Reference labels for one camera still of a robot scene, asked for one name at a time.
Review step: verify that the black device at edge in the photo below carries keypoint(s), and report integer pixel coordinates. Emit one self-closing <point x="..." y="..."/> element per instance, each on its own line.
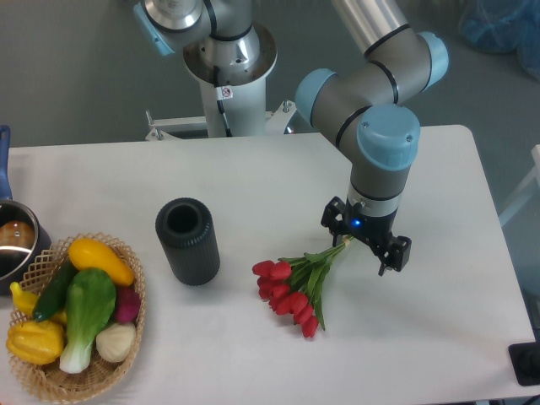
<point x="525" y="362"/>

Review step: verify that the blue handled pot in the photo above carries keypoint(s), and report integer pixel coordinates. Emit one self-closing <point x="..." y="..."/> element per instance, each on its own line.
<point x="23" y="237"/>

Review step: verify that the blue plastic bag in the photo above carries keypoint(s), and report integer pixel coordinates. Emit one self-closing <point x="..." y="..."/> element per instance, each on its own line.
<point x="501" y="27"/>

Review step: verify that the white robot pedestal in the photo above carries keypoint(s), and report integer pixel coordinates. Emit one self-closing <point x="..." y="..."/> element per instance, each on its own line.
<point x="232" y="78"/>

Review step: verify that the white garlic bulb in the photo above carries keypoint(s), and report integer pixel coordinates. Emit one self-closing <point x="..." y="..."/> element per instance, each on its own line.
<point x="114" y="343"/>

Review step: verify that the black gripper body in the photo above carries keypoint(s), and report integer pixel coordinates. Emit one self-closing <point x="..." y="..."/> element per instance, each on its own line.
<point x="373" y="231"/>

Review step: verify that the yellow gourd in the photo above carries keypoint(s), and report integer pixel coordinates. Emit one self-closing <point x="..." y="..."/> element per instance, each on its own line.
<point x="25" y="301"/>

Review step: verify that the dark green cucumber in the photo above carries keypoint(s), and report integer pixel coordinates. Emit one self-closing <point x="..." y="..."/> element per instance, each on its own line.
<point x="53" y="297"/>

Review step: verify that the magenta radish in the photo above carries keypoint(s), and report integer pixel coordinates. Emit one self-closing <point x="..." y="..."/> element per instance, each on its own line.
<point x="127" y="305"/>

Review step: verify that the red tulip bouquet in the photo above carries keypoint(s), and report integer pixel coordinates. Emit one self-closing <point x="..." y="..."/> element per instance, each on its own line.
<point x="294" y="285"/>

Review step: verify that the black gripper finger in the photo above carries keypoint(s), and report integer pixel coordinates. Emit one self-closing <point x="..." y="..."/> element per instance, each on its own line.
<point x="332" y="219"/>
<point x="393" y="253"/>

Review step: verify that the dark grey ribbed vase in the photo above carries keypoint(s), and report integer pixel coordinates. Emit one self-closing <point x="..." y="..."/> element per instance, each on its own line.
<point x="186" y="232"/>

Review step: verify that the yellow squash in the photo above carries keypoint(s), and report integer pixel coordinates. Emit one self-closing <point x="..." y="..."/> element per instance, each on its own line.
<point x="87" y="253"/>

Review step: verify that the green bok choy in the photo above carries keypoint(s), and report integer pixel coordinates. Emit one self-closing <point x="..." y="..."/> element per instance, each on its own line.
<point x="91" y="299"/>

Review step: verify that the yellow bell pepper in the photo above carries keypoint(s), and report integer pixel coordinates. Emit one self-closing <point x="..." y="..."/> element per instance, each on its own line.
<point x="38" y="343"/>

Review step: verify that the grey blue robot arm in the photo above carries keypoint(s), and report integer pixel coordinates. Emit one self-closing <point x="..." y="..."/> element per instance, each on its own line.
<point x="362" y="115"/>

